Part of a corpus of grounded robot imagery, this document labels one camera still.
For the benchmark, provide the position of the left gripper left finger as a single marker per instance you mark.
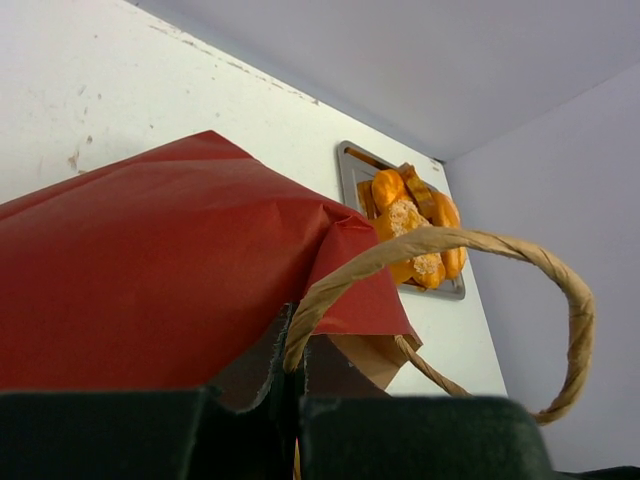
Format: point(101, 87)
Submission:
point(162, 434)

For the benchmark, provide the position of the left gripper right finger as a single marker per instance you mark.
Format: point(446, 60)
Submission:
point(420, 438)

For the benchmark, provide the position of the round crumble fake bread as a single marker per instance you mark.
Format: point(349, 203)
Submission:
point(400, 218)

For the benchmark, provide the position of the red paper bag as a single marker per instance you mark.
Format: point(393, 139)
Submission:
point(160, 270)

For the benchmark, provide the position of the brown fake bread slice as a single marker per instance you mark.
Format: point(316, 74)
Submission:
point(418, 190)

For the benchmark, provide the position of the oval fake bread loaf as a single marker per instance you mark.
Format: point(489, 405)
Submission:
point(446, 215)

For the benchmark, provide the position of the metal tray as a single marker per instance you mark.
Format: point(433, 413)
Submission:
point(358, 166)

